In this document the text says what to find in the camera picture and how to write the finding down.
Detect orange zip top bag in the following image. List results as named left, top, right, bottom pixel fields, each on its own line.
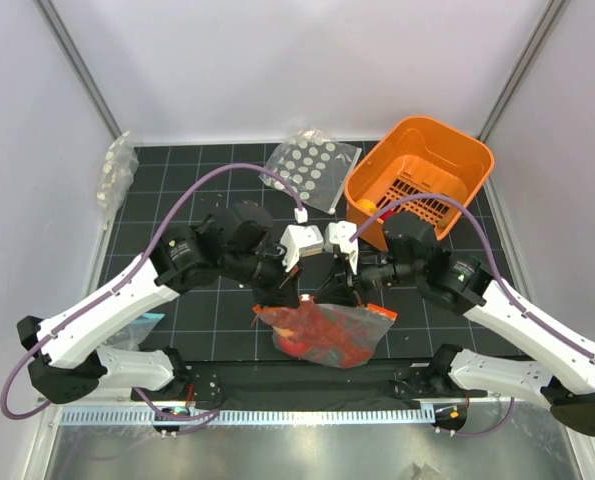
left=251, top=294, right=399, bottom=370

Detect yellow toy fruit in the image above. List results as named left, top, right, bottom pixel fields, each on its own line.
left=357, top=198, right=377, bottom=214

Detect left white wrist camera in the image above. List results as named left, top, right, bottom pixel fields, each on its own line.
left=279, top=225, right=324, bottom=272

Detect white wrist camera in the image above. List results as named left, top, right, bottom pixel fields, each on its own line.
left=323, top=221, right=359, bottom=274
left=279, top=225, right=324, bottom=272

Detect purple cable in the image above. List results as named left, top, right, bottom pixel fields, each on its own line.
left=0, top=162, right=309, bottom=434
left=351, top=194, right=595, bottom=439

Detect white dotted zip bag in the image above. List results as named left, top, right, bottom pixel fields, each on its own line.
left=265, top=127, right=362, bottom=215

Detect clear bag at wall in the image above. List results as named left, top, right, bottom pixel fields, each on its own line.
left=96, top=130, right=139, bottom=229

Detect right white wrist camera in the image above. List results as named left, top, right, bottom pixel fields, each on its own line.
left=323, top=221, right=359, bottom=274

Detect red toy lobster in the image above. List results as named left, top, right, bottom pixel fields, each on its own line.
left=256, top=304, right=378, bottom=369

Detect small red toy fruit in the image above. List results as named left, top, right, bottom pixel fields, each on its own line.
left=380, top=210, right=396, bottom=222

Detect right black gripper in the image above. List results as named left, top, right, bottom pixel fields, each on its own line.
left=313, top=248, right=421, bottom=308

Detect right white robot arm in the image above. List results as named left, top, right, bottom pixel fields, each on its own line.
left=315, top=212, right=595, bottom=437

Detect orange plastic basket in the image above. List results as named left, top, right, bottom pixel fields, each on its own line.
left=344, top=116, right=495, bottom=250

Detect toy peach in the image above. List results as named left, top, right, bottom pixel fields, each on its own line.
left=273, top=326, right=294, bottom=338

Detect red toy apple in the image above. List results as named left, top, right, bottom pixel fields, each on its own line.
left=280, top=337, right=310, bottom=358

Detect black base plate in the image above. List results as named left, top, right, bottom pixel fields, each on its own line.
left=145, top=358, right=486, bottom=411

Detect blue zip clear bag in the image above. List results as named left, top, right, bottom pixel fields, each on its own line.
left=104, top=312, right=165, bottom=351

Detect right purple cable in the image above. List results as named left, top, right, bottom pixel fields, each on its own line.
left=351, top=194, right=595, bottom=439

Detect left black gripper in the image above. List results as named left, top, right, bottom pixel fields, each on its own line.
left=222, top=239, right=305, bottom=311

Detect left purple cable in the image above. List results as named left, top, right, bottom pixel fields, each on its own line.
left=0, top=162, right=309, bottom=434

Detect slotted cable duct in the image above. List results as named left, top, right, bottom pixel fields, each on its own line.
left=59, top=404, right=436, bottom=427

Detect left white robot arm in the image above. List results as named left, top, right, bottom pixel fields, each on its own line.
left=17, top=201, right=317, bottom=404

